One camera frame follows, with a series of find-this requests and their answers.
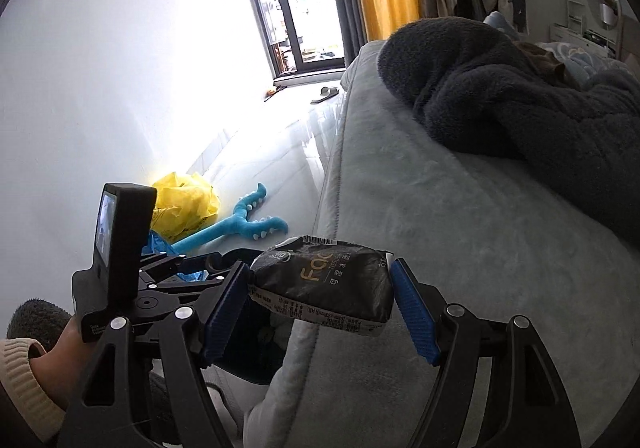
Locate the dark grey fleece blanket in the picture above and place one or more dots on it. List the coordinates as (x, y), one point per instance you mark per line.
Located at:
(475, 92)

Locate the white dresser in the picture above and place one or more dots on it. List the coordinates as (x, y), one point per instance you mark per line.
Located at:
(580, 29)

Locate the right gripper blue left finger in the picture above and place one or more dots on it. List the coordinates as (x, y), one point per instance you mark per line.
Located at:
(220, 307)

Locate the grey slipper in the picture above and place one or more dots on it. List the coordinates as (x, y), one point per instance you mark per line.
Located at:
(326, 93)

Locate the blue plush toy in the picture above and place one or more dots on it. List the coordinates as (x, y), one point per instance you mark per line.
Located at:
(238, 223)

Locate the blue cloud pattern duvet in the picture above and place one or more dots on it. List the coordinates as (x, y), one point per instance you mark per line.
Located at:
(582, 64)

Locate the cream knit sleeve forearm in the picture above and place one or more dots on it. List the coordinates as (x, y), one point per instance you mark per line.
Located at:
(32, 417)

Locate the dark fleece sleeve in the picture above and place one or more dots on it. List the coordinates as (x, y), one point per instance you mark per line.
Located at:
(39, 320)

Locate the round vanity mirror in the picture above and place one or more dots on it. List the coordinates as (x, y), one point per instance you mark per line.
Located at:
(605, 13)

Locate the olive garment on bed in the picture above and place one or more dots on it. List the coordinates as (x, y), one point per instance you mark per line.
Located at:
(547, 67)

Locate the black framed balcony door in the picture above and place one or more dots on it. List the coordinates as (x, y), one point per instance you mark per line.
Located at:
(285, 2)

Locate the dark teal trash bin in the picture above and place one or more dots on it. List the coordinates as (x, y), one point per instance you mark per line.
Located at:
(257, 344)

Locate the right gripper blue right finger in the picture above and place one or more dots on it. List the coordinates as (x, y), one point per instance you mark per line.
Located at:
(419, 320)

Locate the black snack packet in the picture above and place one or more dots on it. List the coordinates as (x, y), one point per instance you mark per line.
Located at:
(336, 284)

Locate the person's left hand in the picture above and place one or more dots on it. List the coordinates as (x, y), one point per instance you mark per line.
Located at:
(58, 371)

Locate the blue pet food bag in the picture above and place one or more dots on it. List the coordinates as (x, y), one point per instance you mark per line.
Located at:
(160, 260)

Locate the grey bed mattress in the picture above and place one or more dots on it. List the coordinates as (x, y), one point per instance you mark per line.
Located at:
(490, 238)

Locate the yellow plastic bag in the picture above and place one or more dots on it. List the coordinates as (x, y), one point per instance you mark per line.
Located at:
(185, 203)

